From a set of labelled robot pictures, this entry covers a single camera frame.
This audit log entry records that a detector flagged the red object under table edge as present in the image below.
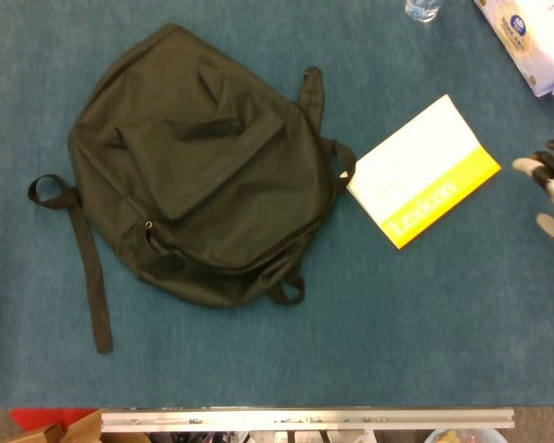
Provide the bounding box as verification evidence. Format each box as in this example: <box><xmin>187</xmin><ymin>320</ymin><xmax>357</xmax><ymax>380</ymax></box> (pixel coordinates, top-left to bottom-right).
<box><xmin>10</xmin><ymin>408</ymin><xmax>98</xmax><ymax>430</ymax></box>

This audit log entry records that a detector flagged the black fabric backpack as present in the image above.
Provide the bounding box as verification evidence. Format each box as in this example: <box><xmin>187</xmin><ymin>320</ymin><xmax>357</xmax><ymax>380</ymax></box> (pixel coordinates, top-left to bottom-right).
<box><xmin>27</xmin><ymin>22</ymin><xmax>357</xmax><ymax>355</ymax></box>

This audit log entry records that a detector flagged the clear plastic water bottle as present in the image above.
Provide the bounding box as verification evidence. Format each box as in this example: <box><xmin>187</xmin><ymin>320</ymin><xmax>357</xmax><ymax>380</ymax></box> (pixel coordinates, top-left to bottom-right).
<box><xmin>404</xmin><ymin>0</ymin><xmax>443</xmax><ymax>23</ymax></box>

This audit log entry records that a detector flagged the yellow and white Lexicon book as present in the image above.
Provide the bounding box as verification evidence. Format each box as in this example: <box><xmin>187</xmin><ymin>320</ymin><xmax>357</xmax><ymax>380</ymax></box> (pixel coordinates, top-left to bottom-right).
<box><xmin>345</xmin><ymin>93</ymin><xmax>503</xmax><ymax>251</ymax></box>

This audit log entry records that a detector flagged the light blue bowl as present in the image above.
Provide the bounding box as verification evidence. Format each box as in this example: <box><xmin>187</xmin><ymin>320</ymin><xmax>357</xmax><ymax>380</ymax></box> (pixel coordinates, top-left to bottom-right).
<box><xmin>423</xmin><ymin>427</ymin><xmax>509</xmax><ymax>443</ymax></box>

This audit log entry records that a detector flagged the white and purple tissue pack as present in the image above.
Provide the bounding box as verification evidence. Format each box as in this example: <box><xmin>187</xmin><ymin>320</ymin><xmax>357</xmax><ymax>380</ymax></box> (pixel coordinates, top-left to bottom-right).
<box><xmin>473</xmin><ymin>0</ymin><xmax>554</xmax><ymax>98</ymax></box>

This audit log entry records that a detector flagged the aluminium profile rail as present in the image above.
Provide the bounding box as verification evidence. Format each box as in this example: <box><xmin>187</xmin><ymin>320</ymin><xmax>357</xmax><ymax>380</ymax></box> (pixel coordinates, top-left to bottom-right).
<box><xmin>100</xmin><ymin>408</ymin><xmax>516</xmax><ymax>434</ymax></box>

